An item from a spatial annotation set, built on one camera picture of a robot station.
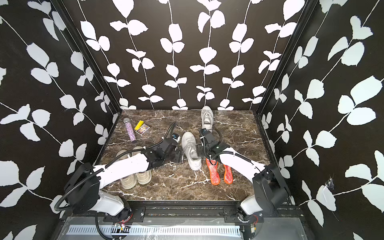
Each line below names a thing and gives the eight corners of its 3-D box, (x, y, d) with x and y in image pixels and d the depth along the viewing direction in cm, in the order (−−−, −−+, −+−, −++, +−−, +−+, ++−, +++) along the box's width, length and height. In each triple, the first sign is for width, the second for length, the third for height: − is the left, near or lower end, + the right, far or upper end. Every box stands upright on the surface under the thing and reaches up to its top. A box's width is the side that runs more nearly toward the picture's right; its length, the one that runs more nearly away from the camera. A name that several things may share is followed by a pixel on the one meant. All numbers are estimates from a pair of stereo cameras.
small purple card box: (136, 132, 109) (135, 130, 108) (145, 124, 114) (144, 123, 113) (141, 136, 107) (141, 134, 106) (150, 128, 112) (150, 126, 110)
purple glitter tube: (130, 144, 103) (128, 141, 100) (124, 122, 116) (122, 118, 113) (137, 142, 104) (135, 138, 101) (131, 120, 117) (129, 116, 114)
